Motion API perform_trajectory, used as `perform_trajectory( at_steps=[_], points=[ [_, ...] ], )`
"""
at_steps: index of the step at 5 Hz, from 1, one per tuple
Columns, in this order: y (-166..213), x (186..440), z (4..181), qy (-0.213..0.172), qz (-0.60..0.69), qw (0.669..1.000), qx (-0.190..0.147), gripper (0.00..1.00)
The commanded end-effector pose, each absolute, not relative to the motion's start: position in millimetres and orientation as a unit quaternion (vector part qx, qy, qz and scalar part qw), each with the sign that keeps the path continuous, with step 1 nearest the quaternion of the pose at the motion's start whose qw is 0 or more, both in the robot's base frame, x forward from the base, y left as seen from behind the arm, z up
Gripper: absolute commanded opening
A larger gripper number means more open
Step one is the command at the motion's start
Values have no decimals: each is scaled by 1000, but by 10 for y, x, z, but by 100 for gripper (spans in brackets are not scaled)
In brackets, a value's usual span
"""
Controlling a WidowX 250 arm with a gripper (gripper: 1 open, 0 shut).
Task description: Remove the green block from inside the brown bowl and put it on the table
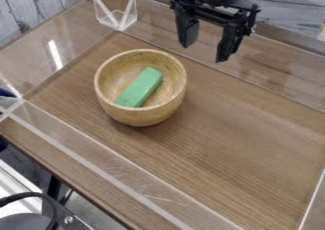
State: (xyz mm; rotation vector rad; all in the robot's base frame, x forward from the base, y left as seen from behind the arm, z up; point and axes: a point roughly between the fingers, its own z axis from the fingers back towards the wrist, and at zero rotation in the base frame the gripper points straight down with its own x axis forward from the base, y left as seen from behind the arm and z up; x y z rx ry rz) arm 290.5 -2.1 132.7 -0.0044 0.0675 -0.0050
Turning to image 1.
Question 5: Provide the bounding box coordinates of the green rectangular block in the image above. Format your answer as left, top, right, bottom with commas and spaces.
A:
114, 67, 163, 107

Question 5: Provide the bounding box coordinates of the clear acrylic corner bracket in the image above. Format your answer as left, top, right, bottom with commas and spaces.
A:
92, 0, 138, 31

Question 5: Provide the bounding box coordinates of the black metal table leg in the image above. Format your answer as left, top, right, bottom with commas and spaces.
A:
47, 176, 62, 200

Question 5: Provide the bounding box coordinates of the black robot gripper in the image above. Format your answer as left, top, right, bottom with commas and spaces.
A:
173, 0, 261, 62

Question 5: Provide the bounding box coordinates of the clear acrylic tray wall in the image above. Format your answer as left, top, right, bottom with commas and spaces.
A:
0, 80, 244, 230

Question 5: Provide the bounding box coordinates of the brown wooden bowl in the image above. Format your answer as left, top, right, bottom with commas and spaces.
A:
94, 48, 187, 126

